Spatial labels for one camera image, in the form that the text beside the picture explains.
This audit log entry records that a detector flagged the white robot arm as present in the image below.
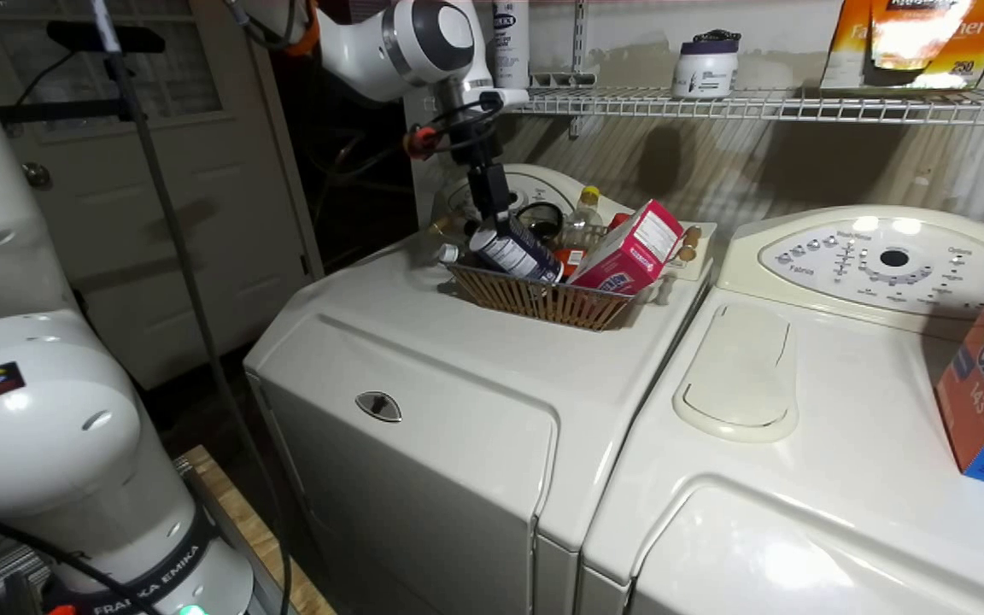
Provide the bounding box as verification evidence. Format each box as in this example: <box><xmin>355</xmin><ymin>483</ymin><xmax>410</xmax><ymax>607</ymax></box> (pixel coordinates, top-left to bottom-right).
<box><xmin>0</xmin><ymin>125</ymin><xmax>256</xmax><ymax>615</ymax></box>

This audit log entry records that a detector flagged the white wire shelf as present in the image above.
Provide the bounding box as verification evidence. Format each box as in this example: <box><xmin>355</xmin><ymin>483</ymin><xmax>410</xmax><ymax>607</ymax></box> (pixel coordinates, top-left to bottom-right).
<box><xmin>526</xmin><ymin>90</ymin><xmax>984</xmax><ymax>125</ymax></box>

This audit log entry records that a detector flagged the small yellow-capped bottle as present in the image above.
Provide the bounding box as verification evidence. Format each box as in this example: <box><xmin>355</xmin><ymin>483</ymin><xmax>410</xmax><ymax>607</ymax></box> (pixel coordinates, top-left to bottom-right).
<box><xmin>565</xmin><ymin>186</ymin><xmax>606</xmax><ymax>249</ymax></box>

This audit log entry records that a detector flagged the orange box on shelf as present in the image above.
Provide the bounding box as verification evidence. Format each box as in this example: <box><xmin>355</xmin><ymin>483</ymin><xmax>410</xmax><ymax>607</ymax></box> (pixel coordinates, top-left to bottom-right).
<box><xmin>820</xmin><ymin>0</ymin><xmax>984</xmax><ymax>92</ymax></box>

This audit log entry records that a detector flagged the white jar dark lid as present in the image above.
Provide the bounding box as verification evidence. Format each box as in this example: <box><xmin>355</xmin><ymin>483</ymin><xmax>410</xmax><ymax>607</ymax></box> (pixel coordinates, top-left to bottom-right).
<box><xmin>674</xmin><ymin>31</ymin><xmax>738</xmax><ymax>99</ymax></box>

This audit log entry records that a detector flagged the white dryer near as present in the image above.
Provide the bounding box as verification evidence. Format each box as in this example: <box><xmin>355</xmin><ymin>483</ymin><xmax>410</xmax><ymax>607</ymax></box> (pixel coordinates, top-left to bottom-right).
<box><xmin>247</xmin><ymin>180</ymin><xmax>716</xmax><ymax>615</ymax></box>

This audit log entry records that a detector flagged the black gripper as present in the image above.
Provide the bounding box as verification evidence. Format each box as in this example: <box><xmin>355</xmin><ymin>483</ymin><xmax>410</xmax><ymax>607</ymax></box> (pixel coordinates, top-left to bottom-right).
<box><xmin>446</xmin><ymin>105</ymin><xmax>517</xmax><ymax>221</ymax></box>

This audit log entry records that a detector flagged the white washing machine far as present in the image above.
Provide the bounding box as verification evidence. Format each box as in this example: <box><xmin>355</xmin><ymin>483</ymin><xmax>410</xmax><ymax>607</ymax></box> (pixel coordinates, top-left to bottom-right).
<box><xmin>575</xmin><ymin>204</ymin><xmax>984</xmax><ymax>615</ymax></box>

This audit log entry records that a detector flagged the brown wicker basket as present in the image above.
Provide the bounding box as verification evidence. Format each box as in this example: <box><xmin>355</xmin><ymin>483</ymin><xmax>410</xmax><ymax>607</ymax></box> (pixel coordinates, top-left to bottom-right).
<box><xmin>451</xmin><ymin>249</ymin><xmax>666</xmax><ymax>333</ymax></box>

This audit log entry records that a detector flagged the white spray bottle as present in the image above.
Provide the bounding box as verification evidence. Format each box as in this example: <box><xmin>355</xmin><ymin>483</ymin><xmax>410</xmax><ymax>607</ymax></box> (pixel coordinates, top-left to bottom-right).
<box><xmin>491</xmin><ymin>0</ymin><xmax>529</xmax><ymax>90</ymax></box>

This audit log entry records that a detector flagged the pink white carton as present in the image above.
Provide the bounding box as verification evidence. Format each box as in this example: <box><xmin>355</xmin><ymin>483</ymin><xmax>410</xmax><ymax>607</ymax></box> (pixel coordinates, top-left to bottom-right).
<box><xmin>570</xmin><ymin>199</ymin><xmax>684</xmax><ymax>293</ymax></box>

